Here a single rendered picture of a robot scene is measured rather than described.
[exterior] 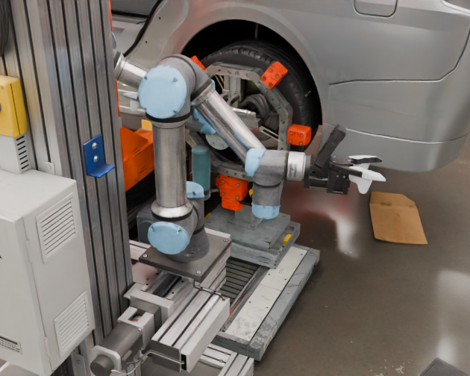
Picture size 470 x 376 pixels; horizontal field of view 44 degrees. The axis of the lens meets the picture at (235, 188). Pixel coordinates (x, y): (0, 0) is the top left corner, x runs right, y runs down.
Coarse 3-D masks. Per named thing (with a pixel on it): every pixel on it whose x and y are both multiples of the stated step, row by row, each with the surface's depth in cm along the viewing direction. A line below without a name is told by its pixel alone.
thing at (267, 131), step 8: (216, 80) 289; (216, 88) 296; (264, 96) 265; (248, 104) 270; (256, 112) 271; (264, 128) 272; (272, 136) 272; (208, 144) 288; (216, 152) 288; (224, 152) 291; (232, 152) 293; (232, 160) 287; (240, 160) 287
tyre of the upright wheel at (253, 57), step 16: (224, 48) 266; (240, 48) 261; (256, 48) 262; (272, 48) 266; (208, 64) 268; (240, 64) 261; (256, 64) 257; (288, 64) 261; (288, 80) 254; (304, 80) 264; (288, 96) 257; (304, 96) 260; (304, 112) 258; (320, 112) 277; (224, 160) 289
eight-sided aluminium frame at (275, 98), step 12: (216, 72) 258; (228, 72) 257; (240, 72) 253; (252, 72) 250; (264, 84) 251; (276, 96) 251; (276, 108) 253; (288, 108) 253; (288, 120) 254; (192, 132) 283; (192, 144) 282; (204, 144) 285; (288, 144) 263; (216, 168) 281; (228, 168) 279; (240, 168) 281; (252, 180) 275
